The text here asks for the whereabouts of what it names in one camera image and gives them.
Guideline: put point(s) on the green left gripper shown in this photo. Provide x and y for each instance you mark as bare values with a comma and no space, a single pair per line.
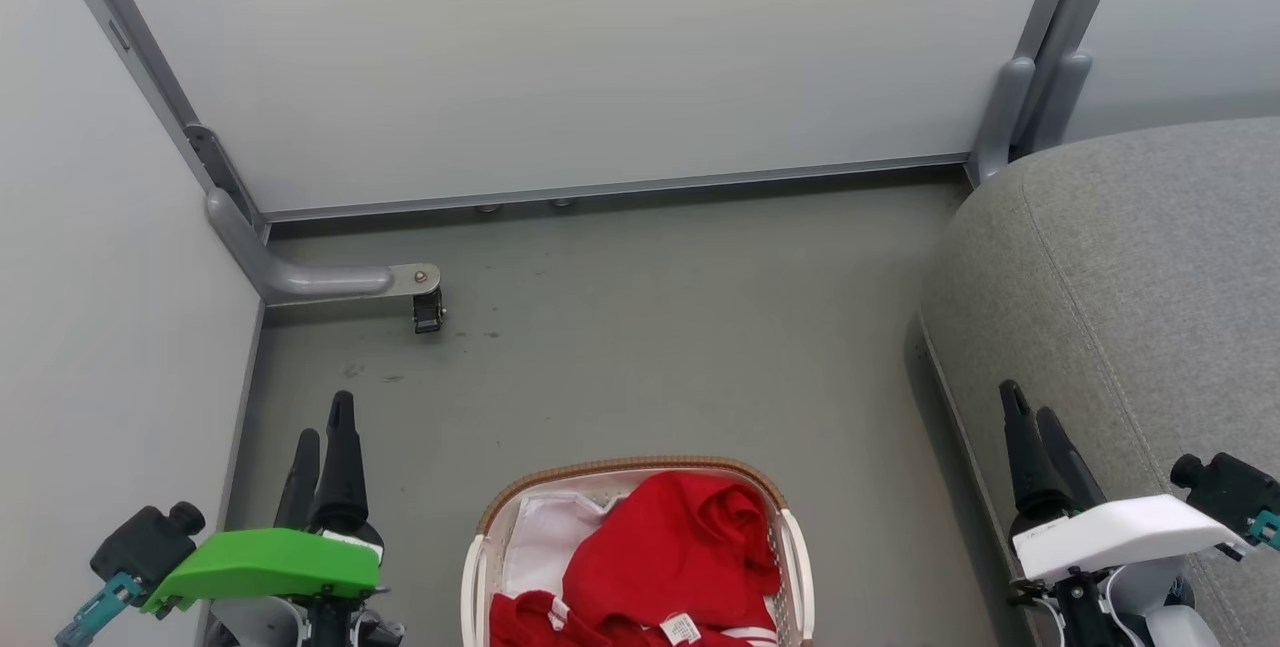
265,565

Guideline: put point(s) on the grey partition bottom rail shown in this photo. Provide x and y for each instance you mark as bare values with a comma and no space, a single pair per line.
620,189

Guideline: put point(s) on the red garment white trim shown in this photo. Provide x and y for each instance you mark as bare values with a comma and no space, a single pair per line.
670,547

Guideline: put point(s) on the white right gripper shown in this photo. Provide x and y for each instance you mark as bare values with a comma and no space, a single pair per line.
1125,530

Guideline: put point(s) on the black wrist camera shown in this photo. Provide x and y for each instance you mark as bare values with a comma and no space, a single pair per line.
145,542
1225,487

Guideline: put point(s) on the grey partition corner post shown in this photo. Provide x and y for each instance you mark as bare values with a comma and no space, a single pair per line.
1040,57

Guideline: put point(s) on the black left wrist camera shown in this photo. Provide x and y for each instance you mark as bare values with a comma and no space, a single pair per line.
145,542

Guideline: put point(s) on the grey fabric sofa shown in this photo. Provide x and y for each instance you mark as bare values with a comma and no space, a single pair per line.
1150,277

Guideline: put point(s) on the black caster wheel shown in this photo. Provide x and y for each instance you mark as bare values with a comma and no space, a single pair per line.
429,312

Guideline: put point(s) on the grey partition foot with caster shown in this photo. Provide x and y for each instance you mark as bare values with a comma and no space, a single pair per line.
300,279

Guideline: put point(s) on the red white-striped garment with label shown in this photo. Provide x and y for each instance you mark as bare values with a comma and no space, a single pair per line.
530,622

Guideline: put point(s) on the white laundry basket brown rim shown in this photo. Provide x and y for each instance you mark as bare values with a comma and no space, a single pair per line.
797,567

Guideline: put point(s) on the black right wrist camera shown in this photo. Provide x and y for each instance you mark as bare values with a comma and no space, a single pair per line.
1225,487

